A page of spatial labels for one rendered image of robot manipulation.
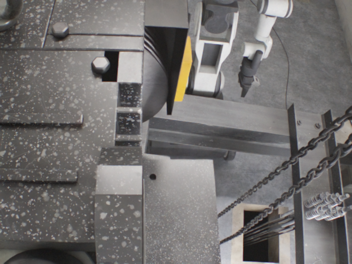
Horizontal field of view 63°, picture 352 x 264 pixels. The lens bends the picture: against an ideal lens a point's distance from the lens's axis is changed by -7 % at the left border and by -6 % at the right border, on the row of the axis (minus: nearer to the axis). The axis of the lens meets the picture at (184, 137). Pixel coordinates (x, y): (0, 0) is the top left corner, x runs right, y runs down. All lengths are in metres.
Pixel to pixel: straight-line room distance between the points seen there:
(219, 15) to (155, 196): 0.75
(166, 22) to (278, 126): 1.05
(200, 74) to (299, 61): 1.46
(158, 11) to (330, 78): 2.38
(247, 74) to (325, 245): 0.85
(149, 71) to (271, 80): 1.94
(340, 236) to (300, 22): 2.19
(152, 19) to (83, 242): 0.38
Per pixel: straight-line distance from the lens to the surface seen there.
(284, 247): 2.05
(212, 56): 1.46
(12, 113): 0.29
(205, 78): 1.47
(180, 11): 0.54
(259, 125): 1.44
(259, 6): 1.34
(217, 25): 1.34
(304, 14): 3.24
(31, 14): 0.37
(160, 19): 0.52
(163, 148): 1.83
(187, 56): 0.67
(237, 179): 2.04
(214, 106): 1.43
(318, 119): 1.60
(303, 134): 1.51
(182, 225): 0.97
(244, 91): 1.60
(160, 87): 0.69
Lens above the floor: 1.85
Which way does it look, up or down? 64 degrees down
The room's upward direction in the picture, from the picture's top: 18 degrees clockwise
